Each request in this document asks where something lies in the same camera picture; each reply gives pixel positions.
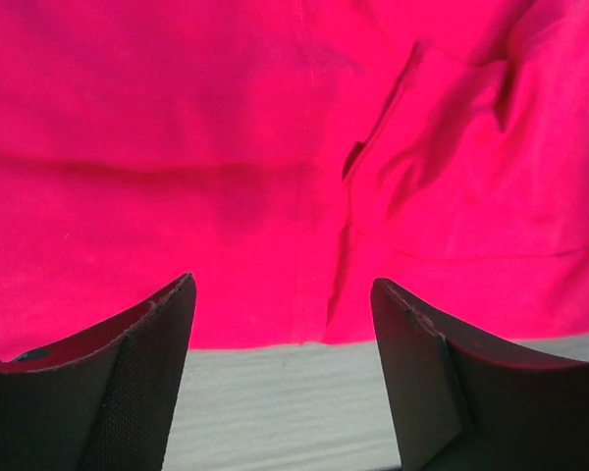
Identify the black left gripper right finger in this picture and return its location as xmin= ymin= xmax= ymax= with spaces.
xmin=371 ymin=279 xmax=589 ymax=470

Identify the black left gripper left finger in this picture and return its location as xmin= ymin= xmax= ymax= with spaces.
xmin=0 ymin=274 xmax=196 ymax=470

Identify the pink t-shirt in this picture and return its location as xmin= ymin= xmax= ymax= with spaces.
xmin=0 ymin=1 xmax=589 ymax=360

